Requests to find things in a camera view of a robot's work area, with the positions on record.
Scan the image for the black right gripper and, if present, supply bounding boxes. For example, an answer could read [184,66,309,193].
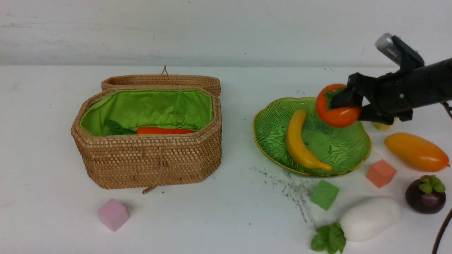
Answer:
[330,59,452,125]

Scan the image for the orange persimmon green leaf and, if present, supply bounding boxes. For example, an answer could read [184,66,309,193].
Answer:
[315,84,362,128]

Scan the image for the yellow banana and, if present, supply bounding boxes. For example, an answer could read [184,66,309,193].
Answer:
[285,110,333,171]

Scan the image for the orange yellow mango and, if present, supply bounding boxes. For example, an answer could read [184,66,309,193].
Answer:
[384,132,450,172]

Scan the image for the white radish with leaves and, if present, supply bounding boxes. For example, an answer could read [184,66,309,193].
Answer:
[310,196,402,254]

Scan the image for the dark purple mangosteen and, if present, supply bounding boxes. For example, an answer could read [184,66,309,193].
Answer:
[405,175,447,215]

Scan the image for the orange red carrot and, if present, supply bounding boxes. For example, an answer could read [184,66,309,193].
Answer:
[135,126,195,135]

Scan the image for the purple eggplant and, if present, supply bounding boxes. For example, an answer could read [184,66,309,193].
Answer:
[103,119,137,136]

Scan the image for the yellow foam cube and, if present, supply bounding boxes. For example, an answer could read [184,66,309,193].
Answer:
[372,118,398,131]

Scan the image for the green glass leaf plate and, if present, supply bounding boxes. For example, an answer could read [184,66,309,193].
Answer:
[253,97,372,177]

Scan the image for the salmon orange foam cube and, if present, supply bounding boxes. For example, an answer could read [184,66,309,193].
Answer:
[366,159,397,188]

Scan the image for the green foam cube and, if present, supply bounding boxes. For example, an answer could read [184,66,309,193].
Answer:
[310,180,339,211]

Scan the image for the woven wicker basket green lining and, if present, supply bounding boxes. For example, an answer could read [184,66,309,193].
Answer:
[71,71,222,193]

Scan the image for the pink foam cube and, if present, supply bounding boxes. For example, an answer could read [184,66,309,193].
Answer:
[97,198,130,232]

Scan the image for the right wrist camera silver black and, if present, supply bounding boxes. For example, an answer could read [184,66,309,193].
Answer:
[374,33,425,71]

